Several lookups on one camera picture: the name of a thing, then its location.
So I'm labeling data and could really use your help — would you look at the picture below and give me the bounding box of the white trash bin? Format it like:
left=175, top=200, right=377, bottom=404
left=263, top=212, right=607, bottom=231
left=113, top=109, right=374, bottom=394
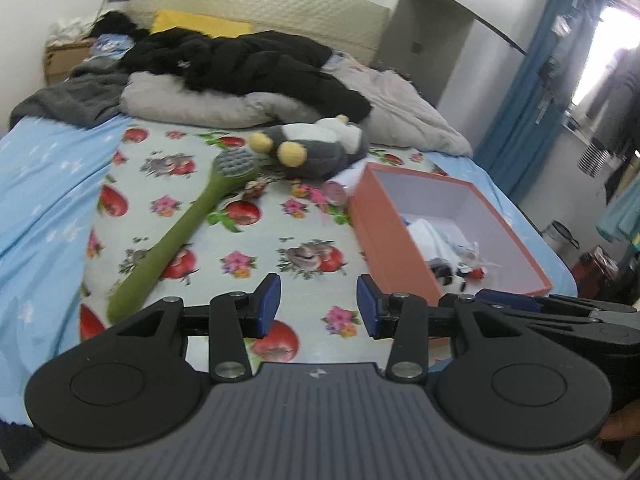
left=541, top=220, right=581, bottom=253

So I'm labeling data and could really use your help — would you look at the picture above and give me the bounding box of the dark grey blanket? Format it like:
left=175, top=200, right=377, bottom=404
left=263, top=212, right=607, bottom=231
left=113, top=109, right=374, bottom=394
left=9, top=57, right=132, bottom=128

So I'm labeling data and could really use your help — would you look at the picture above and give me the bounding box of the grey hanging garment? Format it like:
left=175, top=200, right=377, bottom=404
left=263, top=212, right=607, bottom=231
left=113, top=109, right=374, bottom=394
left=537, top=0, right=601, bottom=126

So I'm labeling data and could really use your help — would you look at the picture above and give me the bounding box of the pink tape roll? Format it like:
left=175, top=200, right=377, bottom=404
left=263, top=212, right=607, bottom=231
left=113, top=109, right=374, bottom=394
left=321, top=180, right=348, bottom=206

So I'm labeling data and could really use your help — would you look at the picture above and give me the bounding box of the black jacket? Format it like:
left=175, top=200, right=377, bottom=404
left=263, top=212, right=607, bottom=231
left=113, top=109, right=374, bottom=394
left=120, top=29, right=373, bottom=123

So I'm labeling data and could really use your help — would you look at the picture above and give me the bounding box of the blue curtain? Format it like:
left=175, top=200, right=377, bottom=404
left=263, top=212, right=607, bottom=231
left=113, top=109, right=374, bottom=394
left=475, top=0, right=601, bottom=196

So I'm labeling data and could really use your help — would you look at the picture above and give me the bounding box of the red bag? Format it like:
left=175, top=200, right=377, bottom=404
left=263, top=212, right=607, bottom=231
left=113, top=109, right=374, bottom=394
left=570, top=245, right=626, bottom=301

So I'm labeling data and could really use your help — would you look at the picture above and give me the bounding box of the beige padded headboard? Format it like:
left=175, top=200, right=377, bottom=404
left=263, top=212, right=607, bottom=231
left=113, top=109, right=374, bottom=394
left=127, top=0, right=392, bottom=68

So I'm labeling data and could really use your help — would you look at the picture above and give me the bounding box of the striped hanging cloth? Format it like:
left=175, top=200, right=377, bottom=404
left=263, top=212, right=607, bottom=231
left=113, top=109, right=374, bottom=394
left=577, top=140, right=613, bottom=177

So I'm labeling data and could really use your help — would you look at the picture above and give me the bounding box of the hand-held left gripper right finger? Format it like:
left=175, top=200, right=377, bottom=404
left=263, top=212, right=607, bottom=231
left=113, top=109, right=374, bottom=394
left=356, top=273, right=551, bottom=381

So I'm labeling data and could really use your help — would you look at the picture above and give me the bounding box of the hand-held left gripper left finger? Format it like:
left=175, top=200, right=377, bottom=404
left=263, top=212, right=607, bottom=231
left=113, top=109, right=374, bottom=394
left=107, top=273, right=282, bottom=381

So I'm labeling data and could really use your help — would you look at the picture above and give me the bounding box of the person's right hand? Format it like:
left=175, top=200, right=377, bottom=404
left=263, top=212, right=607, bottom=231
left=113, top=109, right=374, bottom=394
left=599, top=404, right=640, bottom=442

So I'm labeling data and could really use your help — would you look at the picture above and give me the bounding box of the black cloth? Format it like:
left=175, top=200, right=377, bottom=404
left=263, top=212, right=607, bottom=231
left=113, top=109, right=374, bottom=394
left=92, top=10, right=151, bottom=41

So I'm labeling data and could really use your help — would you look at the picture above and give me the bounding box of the crumpled white cloth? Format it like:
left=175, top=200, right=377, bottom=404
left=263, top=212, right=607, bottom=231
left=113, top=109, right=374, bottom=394
left=47, top=16, right=93, bottom=46

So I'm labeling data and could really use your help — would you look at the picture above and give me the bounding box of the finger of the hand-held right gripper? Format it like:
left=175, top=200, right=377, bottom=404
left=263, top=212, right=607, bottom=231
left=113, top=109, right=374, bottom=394
left=474, top=288, right=602, bottom=317

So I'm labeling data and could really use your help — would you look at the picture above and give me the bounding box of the yellow pillow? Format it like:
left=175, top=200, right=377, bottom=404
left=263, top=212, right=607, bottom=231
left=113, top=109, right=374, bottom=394
left=150, top=10, right=253, bottom=40

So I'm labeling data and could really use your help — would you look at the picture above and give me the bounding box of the white tissue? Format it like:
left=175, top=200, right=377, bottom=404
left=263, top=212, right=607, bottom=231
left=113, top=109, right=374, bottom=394
left=407, top=217, right=463, bottom=276

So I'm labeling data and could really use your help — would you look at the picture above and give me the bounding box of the grey penguin plush toy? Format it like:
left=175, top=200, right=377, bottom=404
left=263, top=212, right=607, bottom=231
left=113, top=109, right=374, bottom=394
left=248, top=115, right=371, bottom=181

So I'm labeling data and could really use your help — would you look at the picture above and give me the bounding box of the fruit print tablecloth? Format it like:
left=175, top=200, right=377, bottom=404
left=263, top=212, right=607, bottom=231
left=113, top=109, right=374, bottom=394
left=80, top=120, right=451, bottom=366

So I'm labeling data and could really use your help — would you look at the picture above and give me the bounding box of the panda plush toy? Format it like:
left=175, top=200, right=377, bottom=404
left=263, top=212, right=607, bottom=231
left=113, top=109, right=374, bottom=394
left=427, top=257, right=468, bottom=291

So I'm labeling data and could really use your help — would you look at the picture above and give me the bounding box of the dark hanging garment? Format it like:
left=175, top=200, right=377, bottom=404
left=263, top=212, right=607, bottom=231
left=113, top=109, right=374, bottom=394
left=585, top=47, right=640, bottom=161

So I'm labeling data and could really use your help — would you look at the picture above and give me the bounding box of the wooden nightstand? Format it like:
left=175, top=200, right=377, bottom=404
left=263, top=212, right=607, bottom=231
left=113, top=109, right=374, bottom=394
left=44, top=40, right=98, bottom=86

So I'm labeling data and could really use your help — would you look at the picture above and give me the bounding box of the blue star bedsheet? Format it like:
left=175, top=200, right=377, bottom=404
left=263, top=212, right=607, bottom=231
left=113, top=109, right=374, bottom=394
left=0, top=115, right=578, bottom=426

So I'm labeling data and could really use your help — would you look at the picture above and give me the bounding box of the orange cardboard box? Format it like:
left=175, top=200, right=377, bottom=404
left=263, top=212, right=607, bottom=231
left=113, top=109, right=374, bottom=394
left=347, top=162, right=554, bottom=348

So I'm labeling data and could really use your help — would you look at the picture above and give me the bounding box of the grey duvet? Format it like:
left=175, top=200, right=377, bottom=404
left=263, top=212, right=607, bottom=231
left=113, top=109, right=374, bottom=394
left=120, top=52, right=473, bottom=157

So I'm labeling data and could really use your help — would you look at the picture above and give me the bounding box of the green long-handled brush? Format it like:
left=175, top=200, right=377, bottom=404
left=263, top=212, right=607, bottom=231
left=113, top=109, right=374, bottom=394
left=106, top=147, right=257, bottom=326

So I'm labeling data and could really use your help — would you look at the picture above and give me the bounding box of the teal cloth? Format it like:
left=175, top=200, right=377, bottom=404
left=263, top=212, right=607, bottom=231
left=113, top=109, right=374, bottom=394
left=595, top=180, right=640, bottom=246

